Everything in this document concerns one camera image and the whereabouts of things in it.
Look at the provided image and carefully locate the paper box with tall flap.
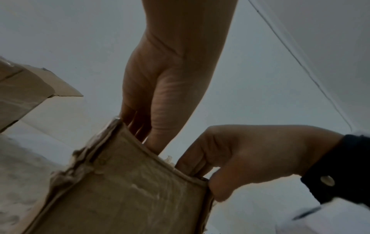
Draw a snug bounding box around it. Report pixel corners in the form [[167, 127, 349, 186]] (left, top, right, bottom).
[[0, 57, 84, 134]]

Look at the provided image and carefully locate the paper box with notched rim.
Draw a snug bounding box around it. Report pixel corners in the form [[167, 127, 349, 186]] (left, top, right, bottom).
[[17, 116, 215, 234]]

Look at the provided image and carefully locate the person's right hand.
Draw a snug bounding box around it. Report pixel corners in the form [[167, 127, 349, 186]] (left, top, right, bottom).
[[175, 124, 345, 203]]

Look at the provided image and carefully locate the person's left hand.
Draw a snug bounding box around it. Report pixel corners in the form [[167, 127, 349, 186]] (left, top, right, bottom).
[[119, 0, 240, 155]]

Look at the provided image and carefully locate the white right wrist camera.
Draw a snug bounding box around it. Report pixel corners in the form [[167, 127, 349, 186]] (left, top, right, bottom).
[[274, 197, 370, 234]]

